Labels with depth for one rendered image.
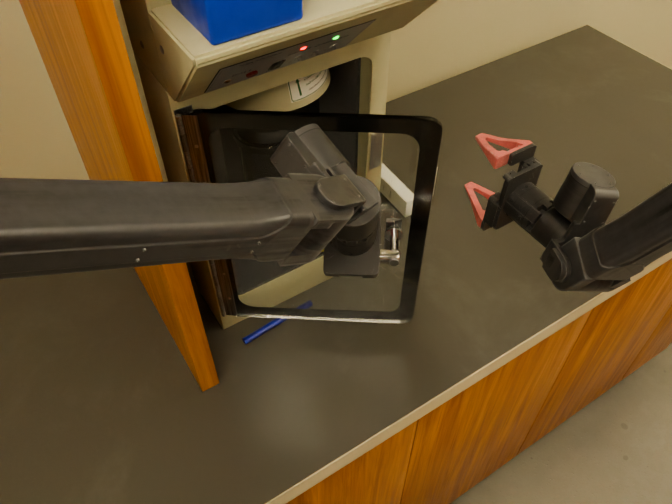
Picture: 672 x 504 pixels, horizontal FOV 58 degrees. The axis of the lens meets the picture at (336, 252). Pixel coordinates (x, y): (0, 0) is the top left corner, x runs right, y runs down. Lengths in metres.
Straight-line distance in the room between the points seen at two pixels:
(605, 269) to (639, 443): 1.46
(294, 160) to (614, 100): 1.18
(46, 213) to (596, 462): 1.89
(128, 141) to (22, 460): 0.56
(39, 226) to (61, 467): 0.65
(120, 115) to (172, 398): 0.52
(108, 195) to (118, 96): 0.19
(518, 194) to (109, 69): 0.56
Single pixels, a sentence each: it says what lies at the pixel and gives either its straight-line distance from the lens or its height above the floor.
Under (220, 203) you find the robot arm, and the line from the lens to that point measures 0.49.
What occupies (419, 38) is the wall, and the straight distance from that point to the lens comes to 1.57.
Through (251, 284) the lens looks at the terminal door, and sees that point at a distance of 0.94.
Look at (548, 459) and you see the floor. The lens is 2.07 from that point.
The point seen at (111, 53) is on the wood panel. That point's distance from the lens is 0.60.
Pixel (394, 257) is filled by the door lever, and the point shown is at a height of 1.21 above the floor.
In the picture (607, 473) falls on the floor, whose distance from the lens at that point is 2.11.
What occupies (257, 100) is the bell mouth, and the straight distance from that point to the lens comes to 0.85.
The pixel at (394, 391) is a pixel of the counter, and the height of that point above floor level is 0.94.
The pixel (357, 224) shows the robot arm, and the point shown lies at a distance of 0.61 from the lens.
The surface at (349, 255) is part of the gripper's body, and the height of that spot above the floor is 1.27.
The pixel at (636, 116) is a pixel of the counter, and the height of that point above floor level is 0.94.
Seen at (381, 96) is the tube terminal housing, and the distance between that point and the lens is 0.92.
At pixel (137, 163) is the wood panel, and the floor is 1.40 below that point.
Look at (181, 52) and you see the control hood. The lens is 0.62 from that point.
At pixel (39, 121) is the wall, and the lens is 1.22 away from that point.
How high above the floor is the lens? 1.80
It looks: 48 degrees down
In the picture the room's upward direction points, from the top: straight up
